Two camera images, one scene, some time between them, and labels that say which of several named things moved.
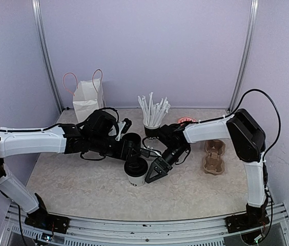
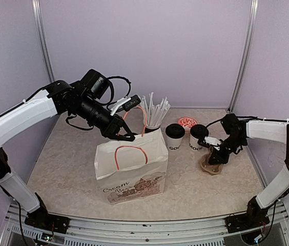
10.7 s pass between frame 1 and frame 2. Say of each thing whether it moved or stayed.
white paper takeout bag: moved
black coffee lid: moved
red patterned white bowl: stayed
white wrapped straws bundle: stayed
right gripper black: moved
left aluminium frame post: stayed
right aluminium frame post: stayed
